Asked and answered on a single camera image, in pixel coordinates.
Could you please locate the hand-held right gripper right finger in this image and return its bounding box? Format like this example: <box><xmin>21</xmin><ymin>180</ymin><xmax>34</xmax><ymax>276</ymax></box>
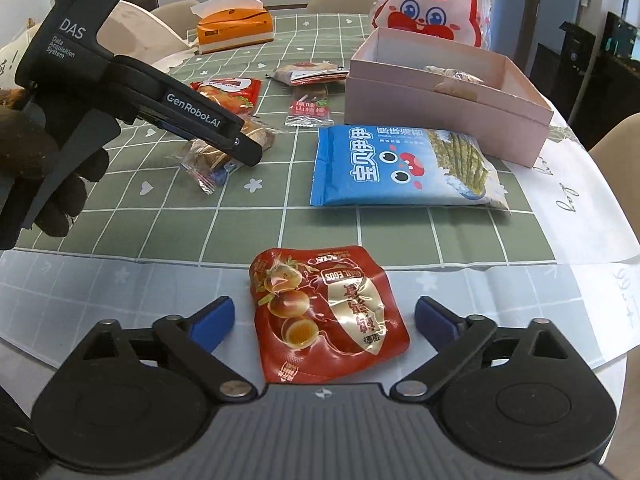
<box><xmin>389</xmin><ymin>295</ymin><xmax>570</xmax><ymax>405</ymax></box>

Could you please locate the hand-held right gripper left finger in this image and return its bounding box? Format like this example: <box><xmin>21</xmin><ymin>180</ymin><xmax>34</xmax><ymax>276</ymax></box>
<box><xmin>75</xmin><ymin>295</ymin><xmax>256</xmax><ymax>405</ymax></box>

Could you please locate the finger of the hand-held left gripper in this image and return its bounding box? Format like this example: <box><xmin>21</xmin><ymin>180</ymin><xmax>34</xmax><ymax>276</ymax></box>
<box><xmin>200</xmin><ymin>121</ymin><xmax>264</xmax><ymax>167</ymax></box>

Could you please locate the clear cookie packet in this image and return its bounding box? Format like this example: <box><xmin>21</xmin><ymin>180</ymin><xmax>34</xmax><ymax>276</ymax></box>
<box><xmin>174</xmin><ymin>119</ymin><xmax>277</xmax><ymax>196</ymax></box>

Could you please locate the red orange snack packet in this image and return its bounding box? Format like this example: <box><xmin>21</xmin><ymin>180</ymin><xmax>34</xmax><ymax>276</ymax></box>
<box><xmin>191</xmin><ymin>77</ymin><xmax>264</xmax><ymax>114</ymax></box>

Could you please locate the small red white candy packet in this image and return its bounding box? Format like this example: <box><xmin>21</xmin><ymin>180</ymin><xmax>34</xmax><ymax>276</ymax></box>
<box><xmin>284</xmin><ymin>85</ymin><xmax>335</xmax><ymax>127</ymax></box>

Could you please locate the grey red snack packet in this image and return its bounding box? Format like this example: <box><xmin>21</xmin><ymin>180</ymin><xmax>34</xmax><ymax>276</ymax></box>
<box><xmin>273</xmin><ymin>61</ymin><xmax>347</xmax><ymax>86</ymax></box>

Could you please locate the red egg snack packet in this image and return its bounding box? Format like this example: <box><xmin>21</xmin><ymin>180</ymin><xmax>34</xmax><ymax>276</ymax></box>
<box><xmin>248</xmin><ymin>245</ymin><xmax>412</xmax><ymax>386</ymax></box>

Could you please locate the blue seaweed snack packet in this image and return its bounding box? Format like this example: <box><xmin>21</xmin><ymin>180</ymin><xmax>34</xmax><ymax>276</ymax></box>
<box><xmin>309</xmin><ymin>125</ymin><xmax>512</xmax><ymax>212</ymax></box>

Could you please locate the pink cardboard box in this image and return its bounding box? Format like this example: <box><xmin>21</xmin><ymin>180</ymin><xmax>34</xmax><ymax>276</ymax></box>
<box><xmin>345</xmin><ymin>27</ymin><xmax>555</xmax><ymax>168</ymax></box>

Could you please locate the yellow long snack packet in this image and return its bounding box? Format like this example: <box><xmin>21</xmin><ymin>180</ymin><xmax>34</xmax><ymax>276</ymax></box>
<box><xmin>433</xmin><ymin>80</ymin><xmax>485</xmax><ymax>102</ymax></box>

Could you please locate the person's left hand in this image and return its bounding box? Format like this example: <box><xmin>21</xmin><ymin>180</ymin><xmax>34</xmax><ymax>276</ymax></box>
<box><xmin>0</xmin><ymin>88</ymin><xmax>111</xmax><ymax>239</ymax></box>

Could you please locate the green checked tablecloth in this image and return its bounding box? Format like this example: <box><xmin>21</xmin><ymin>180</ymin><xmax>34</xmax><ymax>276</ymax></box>
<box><xmin>15</xmin><ymin>10</ymin><xmax>632</xmax><ymax>267</ymax></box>

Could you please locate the orange tissue box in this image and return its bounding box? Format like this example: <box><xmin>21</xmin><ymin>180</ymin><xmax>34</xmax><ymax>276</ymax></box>
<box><xmin>190</xmin><ymin>0</ymin><xmax>275</xmax><ymax>56</ymax></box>

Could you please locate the white red rabbit bag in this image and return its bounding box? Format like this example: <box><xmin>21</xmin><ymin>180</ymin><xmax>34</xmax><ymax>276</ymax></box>
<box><xmin>370</xmin><ymin>0</ymin><xmax>493</xmax><ymax>52</ymax></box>

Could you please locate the black floor cabinet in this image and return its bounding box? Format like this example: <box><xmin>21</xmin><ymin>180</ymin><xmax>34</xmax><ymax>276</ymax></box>
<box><xmin>549</xmin><ymin>20</ymin><xmax>640</xmax><ymax>128</ymax></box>

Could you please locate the black fish tank cabinet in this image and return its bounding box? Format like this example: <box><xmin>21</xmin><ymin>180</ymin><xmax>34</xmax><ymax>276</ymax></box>
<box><xmin>600</xmin><ymin>0</ymin><xmax>640</xmax><ymax>63</ymax></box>

